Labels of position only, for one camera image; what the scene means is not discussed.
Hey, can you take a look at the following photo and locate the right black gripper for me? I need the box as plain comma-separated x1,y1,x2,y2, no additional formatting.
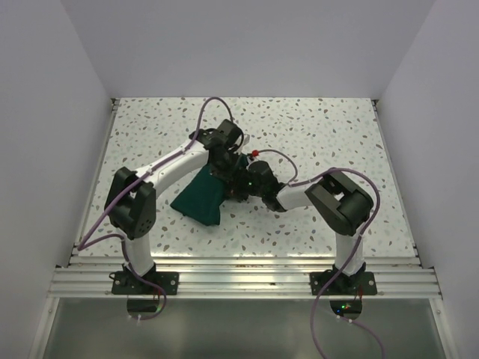
218,167,266,200

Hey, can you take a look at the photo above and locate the green surgical drape cloth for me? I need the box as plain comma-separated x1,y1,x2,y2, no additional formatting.
170,164,235,226

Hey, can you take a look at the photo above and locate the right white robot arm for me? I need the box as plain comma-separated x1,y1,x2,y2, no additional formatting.
225,161,381,294

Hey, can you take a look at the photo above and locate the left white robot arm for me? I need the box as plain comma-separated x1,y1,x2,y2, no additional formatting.
104,120,249,294

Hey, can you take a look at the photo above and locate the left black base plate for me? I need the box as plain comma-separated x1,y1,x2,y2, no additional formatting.
109,271,180,295

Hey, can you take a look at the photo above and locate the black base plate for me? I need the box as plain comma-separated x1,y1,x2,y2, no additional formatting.
109,271,180,295
309,270,378,296

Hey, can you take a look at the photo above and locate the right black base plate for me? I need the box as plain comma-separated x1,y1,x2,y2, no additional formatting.
309,270,378,296

